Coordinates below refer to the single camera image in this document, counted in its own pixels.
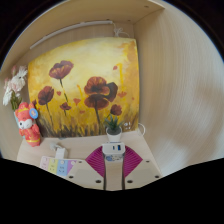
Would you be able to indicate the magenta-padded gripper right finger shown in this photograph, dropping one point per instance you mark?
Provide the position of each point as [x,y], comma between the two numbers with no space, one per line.
[135,170]

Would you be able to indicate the pink and white flower bouquet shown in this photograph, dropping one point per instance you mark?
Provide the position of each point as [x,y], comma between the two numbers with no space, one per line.
[15,85]

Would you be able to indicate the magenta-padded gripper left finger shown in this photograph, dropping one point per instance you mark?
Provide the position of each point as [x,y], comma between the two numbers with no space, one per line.
[90,173]

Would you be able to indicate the plain white plug adapter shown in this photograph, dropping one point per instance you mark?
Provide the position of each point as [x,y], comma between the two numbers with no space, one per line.
[60,153]

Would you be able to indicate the white pastel-socket power strip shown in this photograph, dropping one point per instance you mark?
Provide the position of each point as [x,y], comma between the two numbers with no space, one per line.
[58,166]

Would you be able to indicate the yellow poppy flower painting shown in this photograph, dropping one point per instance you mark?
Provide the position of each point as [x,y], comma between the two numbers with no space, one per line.
[86,60]

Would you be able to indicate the light blue vase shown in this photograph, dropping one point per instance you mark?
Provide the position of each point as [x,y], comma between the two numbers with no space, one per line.
[15,116]

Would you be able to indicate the white light bar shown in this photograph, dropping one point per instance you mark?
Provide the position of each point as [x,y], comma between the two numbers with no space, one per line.
[66,30]

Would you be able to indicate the red plush toy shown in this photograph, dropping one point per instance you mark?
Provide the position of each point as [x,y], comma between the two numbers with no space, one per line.
[29,128]

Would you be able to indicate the small plant in white pot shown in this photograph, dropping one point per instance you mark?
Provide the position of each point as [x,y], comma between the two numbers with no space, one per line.
[113,131]

